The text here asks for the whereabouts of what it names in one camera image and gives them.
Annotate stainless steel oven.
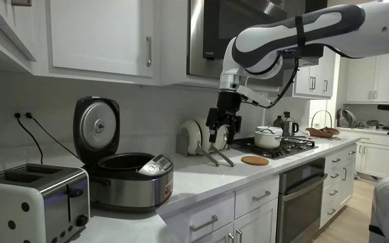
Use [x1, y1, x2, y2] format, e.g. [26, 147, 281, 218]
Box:
[277, 158, 327, 243]

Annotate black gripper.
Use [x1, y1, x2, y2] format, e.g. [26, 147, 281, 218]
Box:
[207, 92, 242, 145]

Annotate white upper cabinet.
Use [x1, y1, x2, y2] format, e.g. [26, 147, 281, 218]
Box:
[34, 0, 188, 87]

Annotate white polka dot toaster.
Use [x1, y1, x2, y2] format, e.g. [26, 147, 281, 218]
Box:
[0, 164, 91, 243]

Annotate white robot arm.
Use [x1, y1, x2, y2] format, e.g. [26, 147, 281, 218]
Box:
[207, 0, 389, 141]

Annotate black toaster cable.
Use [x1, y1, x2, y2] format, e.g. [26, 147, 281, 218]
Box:
[14, 112, 46, 165]

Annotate wicker basket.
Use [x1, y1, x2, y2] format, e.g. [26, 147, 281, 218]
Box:
[306, 110, 341, 139]

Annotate round cork trivet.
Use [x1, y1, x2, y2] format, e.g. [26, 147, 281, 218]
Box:
[241, 155, 269, 166]

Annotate white lower cabinet drawers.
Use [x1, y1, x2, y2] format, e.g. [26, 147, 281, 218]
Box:
[161, 176, 280, 243]

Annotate silver black rice cooker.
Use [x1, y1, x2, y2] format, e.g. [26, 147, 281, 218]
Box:
[73, 96, 173, 212]

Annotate black rice cooker cable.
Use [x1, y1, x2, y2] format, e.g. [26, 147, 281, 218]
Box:
[25, 111, 81, 161]

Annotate black kettle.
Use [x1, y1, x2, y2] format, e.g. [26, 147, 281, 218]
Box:
[284, 112, 300, 138]

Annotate stainless steel microwave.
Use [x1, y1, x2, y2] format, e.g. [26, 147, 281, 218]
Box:
[187, 0, 329, 80]

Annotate black gas stove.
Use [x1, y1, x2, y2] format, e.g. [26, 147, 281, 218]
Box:
[231, 135, 319, 161]

